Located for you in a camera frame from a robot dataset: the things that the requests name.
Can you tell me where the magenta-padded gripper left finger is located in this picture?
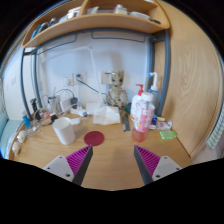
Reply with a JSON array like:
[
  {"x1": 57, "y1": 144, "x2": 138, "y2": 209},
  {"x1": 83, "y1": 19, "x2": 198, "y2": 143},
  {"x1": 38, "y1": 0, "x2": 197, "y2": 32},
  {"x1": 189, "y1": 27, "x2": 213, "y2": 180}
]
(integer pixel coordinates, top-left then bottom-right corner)
[{"x1": 43, "y1": 144, "x2": 94, "y2": 187}]

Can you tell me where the small blue tube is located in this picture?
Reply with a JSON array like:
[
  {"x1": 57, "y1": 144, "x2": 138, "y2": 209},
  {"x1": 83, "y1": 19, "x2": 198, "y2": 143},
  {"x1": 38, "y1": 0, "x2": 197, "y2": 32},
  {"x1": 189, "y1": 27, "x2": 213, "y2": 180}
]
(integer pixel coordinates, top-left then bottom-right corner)
[{"x1": 21, "y1": 110, "x2": 32, "y2": 128}]

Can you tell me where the white wall plate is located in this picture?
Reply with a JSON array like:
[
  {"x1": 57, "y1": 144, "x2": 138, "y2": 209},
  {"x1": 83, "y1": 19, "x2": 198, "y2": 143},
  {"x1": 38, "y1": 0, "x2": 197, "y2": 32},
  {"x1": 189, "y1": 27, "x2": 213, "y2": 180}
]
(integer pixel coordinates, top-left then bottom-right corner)
[{"x1": 100, "y1": 70, "x2": 116, "y2": 85}]

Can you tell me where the white earbuds case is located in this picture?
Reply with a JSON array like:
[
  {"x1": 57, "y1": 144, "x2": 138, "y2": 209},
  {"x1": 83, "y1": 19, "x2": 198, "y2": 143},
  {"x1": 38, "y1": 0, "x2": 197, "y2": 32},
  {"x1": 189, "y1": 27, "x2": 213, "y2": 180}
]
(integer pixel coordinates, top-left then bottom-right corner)
[{"x1": 69, "y1": 117, "x2": 82, "y2": 126}]

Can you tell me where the black power cable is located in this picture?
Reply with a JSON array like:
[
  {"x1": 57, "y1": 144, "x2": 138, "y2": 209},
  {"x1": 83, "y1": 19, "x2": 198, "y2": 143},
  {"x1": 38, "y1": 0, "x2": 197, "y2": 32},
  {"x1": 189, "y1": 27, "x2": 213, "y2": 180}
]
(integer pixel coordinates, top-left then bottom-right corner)
[{"x1": 76, "y1": 74, "x2": 102, "y2": 95}]

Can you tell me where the white double wall socket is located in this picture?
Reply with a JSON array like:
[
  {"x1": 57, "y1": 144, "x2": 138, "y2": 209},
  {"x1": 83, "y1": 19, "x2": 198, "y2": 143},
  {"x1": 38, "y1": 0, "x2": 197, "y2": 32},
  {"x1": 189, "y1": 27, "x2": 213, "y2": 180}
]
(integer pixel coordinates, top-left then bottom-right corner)
[{"x1": 64, "y1": 73, "x2": 86, "y2": 87}]

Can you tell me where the black plug charger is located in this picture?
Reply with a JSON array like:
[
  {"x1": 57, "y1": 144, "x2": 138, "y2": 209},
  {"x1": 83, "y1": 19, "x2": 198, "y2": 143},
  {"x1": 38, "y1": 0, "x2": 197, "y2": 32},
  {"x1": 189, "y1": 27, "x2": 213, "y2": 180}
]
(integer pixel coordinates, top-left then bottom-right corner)
[{"x1": 70, "y1": 97, "x2": 79, "y2": 109}]

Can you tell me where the flat round red coaster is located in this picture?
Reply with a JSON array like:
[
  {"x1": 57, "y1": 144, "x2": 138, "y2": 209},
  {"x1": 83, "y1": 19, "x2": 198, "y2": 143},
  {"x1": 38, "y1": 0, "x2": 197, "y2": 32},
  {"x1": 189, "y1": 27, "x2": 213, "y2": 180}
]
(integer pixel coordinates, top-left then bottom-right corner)
[{"x1": 83, "y1": 130, "x2": 105, "y2": 147}]

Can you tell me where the metal ruler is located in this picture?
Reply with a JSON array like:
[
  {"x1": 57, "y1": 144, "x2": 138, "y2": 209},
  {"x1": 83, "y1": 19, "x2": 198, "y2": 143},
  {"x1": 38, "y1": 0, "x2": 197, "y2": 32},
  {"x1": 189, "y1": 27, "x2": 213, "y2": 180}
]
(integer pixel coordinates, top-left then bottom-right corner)
[{"x1": 121, "y1": 111, "x2": 131, "y2": 132}]

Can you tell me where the white power adapter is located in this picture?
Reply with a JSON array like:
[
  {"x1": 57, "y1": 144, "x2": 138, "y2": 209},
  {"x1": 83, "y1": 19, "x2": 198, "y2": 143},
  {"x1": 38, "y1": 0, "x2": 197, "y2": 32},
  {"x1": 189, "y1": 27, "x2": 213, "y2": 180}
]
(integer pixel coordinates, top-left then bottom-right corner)
[{"x1": 59, "y1": 98, "x2": 73, "y2": 113}]

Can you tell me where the clear pink-labelled drink bottle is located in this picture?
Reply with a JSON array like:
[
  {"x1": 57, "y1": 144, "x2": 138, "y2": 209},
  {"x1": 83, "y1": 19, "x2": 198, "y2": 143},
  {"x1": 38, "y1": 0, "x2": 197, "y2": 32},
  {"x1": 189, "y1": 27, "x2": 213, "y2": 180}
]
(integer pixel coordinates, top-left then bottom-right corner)
[{"x1": 131, "y1": 92, "x2": 156, "y2": 143}]

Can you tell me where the white red-pump lotion bottle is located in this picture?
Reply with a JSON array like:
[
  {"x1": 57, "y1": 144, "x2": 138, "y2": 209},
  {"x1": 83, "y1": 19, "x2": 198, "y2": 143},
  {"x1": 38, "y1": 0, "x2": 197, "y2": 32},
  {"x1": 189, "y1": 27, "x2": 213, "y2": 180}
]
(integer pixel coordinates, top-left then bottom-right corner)
[{"x1": 129, "y1": 83, "x2": 145, "y2": 123}]

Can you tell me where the white tissue pack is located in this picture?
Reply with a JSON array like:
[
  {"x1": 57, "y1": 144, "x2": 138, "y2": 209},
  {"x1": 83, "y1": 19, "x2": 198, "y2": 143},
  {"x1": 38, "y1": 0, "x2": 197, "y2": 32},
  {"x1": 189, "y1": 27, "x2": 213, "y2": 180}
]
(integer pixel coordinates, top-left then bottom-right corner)
[{"x1": 92, "y1": 105, "x2": 121, "y2": 126}]

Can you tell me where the white power strip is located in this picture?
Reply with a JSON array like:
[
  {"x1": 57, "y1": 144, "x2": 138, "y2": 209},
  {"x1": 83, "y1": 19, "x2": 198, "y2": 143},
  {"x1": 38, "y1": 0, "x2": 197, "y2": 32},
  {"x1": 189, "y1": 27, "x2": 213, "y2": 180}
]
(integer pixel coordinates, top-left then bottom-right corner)
[{"x1": 70, "y1": 107, "x2": 88, "y2": 118}]

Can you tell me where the wooden shelf unit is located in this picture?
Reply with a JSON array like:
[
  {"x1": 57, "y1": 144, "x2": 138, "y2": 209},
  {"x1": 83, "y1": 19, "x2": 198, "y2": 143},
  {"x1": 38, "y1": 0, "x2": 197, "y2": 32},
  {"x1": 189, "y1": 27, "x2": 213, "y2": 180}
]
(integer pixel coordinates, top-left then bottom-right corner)
[{"x1": 21, "y1": 0, "x2": 171, "y2": 49}]

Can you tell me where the small green packet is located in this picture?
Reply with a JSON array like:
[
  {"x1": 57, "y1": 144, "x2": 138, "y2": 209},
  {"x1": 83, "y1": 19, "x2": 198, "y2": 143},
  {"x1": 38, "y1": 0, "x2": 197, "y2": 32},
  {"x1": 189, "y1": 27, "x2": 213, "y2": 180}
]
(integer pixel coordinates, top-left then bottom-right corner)
[{"x1": 159, "y1": 129, "x2": 178, "y2": 140}]

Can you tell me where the teal bedding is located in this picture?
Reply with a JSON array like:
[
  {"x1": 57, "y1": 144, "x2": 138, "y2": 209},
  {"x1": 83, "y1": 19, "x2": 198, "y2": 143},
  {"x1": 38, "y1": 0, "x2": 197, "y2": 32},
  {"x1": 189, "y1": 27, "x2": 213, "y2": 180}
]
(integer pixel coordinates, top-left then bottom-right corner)
[{"x1": 0, "y1": 111, "x2": 23, "y2": 158}]

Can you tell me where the black electric shaver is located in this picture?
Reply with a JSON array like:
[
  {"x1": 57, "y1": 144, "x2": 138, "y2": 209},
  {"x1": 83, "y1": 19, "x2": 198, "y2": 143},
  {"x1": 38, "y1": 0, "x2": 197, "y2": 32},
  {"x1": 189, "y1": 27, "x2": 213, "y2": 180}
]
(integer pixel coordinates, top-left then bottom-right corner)
[{"x1": 29, "y1": 98, "x2": 42, "y2": 121}]

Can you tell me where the white squeezed tube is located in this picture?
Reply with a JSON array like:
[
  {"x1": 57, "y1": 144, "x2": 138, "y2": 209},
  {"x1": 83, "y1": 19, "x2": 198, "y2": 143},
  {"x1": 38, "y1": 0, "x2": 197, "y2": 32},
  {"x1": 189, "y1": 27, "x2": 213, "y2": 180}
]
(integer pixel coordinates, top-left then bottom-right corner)
[{"x1": 148, "y1": 120, "x2": 173, "y2": 131}]

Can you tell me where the grey metal frame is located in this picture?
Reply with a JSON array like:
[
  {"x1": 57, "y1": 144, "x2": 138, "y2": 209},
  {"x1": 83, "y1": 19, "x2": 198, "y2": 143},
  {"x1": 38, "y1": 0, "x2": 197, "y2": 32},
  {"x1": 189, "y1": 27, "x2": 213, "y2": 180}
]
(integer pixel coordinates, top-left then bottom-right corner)
[{"x1": 19, "y1": 28, "x2": 172, "y2": 121}]

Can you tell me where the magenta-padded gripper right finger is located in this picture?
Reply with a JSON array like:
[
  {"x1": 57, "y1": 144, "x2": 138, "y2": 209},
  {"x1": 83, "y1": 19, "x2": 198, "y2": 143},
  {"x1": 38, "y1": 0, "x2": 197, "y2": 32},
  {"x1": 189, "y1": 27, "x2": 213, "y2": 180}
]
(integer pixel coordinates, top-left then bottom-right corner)
[{"x1": 133, "y1": 144, "x2": 183, "y2": 186}]

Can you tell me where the tree creature figurine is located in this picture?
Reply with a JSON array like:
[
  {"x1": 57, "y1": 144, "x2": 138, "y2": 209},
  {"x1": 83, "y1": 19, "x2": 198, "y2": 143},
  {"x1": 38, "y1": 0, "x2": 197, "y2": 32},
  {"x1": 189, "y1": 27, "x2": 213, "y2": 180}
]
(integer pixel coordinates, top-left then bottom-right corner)
[{"x1": 105, "y1": 69, "x2": 129, "y2": 109}]

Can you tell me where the white cup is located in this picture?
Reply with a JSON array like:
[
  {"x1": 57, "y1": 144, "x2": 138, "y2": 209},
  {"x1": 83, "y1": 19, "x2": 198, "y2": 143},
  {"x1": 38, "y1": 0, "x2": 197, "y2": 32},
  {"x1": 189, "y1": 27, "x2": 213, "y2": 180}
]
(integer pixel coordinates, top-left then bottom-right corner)
[{"x1": 52, "y1": 116, "x2": 76, "y2": 146}]

